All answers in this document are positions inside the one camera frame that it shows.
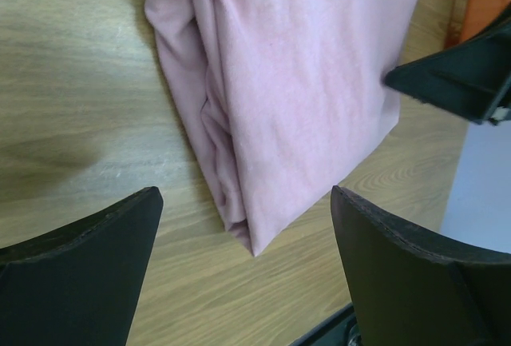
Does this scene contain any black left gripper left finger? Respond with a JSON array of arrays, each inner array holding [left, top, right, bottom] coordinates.
[[1, 187, 163, 345]]

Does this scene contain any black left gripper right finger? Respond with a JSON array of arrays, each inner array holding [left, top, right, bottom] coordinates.
[[331, 186, 510, 345]]

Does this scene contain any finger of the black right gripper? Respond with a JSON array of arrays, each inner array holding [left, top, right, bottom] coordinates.
[[383, 12, 510, 125]]

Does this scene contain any pink printed t-shirt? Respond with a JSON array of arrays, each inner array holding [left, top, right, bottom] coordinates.
[[145, 0, 417, 255]]

